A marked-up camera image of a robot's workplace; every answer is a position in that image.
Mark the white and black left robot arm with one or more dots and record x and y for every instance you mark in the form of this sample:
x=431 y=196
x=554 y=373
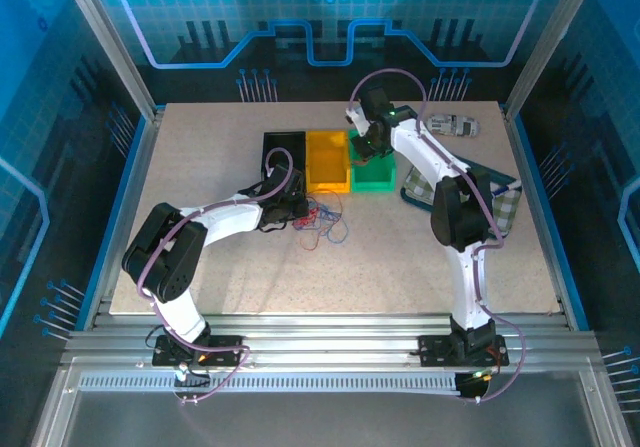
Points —
x=225 y=219

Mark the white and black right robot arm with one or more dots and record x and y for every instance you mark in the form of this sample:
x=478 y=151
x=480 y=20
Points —
x=465 y=277

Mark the green plastic bin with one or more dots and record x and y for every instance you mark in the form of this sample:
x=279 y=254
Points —
x=380 y=177

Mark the yellow plastic bin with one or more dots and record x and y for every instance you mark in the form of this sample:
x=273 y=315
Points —
x=327 y=162

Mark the black plastic bin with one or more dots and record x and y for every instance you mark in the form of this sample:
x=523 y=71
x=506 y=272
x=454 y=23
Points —
x=280 y=152

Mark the green checkered cloth pad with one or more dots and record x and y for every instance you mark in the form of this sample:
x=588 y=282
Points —
x=415 y=187

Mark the aluminium frame rail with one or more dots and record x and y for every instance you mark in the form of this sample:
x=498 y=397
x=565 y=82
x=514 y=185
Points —
x=325 y=339

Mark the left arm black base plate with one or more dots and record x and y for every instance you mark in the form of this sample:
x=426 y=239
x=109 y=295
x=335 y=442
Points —
x=220 y=352

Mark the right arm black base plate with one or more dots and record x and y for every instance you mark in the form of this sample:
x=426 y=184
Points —
x=435 y=349

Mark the aluminium frame post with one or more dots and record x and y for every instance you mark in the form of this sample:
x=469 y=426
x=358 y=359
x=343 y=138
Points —
x=550 y=42
x=107 y=42

